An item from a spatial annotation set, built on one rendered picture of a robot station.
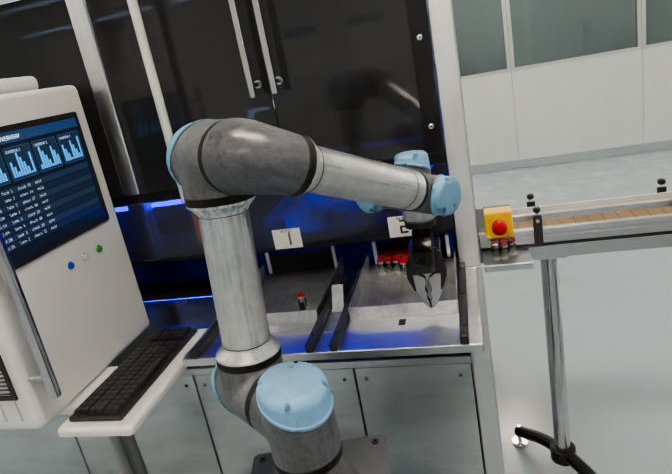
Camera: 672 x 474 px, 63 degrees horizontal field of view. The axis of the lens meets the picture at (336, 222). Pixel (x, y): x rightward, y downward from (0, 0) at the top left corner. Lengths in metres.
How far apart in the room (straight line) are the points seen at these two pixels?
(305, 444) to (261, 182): 0.41
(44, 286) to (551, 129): 5.40
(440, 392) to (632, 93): 4.94
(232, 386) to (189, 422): 1.08
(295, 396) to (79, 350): 0.82
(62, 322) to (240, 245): 0.72
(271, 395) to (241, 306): 0.16
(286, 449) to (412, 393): 0.90
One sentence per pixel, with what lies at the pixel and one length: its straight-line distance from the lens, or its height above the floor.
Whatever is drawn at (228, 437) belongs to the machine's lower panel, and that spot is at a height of 0.33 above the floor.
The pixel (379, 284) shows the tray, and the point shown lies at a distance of 1.51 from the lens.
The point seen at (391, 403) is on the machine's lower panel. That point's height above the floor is 0.45.
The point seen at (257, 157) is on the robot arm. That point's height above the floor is 1.38.
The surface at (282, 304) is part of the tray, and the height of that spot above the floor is 0.88.
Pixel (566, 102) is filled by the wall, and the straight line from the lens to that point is 6.17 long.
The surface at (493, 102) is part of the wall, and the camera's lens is 6.08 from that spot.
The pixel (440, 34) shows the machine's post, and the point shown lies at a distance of 1.42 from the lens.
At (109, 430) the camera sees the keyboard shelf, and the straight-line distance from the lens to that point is 1.39.
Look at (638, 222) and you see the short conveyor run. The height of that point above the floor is 0.92.
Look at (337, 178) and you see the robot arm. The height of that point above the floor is 1.31.
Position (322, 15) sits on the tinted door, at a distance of 1.47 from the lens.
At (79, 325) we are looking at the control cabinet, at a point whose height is 0.96.
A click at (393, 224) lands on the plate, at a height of 1.03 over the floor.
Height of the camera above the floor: 1.49
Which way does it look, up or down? 17 degrees down
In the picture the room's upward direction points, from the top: 11 degrees counter-clockwise
